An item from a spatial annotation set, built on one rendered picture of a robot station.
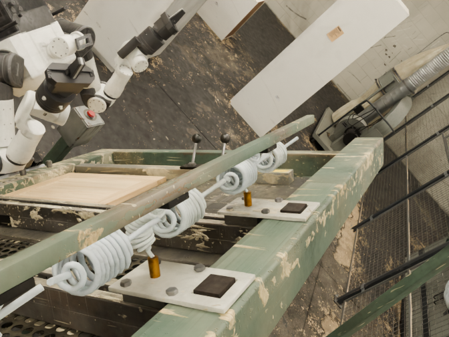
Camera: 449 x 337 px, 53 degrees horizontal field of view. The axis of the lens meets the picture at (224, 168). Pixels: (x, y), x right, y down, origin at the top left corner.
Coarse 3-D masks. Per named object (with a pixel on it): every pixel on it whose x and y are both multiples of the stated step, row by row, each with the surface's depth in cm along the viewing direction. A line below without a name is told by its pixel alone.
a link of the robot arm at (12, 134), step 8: (0, 104) 135; (8, 104) 137; (0, 112) 135; (8, 112) 137; (0, 120) 136; (8, 120) 138; (0, 128) 137; (8, 128) 138; (0, 136) 137; (8, 136) 139; (0, 144) 138; (8, 144) 139; (0, 160) 135; (0, 168) 136
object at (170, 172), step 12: (84, 168) 188; (96, 168) 185; (108, 168) 182; (120, 168) 179; (132, 168) 176; (144, 168) 174; (156, 168) 171; (168, 168) 169; (276, 168) 153; (264, 180) 151; (276, 180) 149; (288, 180) 147
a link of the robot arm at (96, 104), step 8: (88, 64) 177; (96, 72) 183; (96, 80) 183; (88, 88) 183; (96, 88) 185; (88, 96) 184; (96, 96) 184; (88, 104) 186; (96, 104) 186; (104, 104) 186
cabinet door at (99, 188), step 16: (64, 176) 183; (80, 176) 180; (96, 176) 177; (112, 176) 175; (128, 176) 172; (144, 176) 170; (16, 192) 164; (32, 192) 163; (48, 192) 161; (64, 192) 159; (80, 192) 156; (96, 192) 154; (112, 192) 153; (128, 192) 150
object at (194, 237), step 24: (0, 216) 132; (24, 216) 127; (48, 216) 122; (72, 216) 118; (216, 216) 102; (240, 216) 92; (264, 216) 89; (288, 216) 87; (168, 240) 104; (192, 240) 101; (216, 240) 98
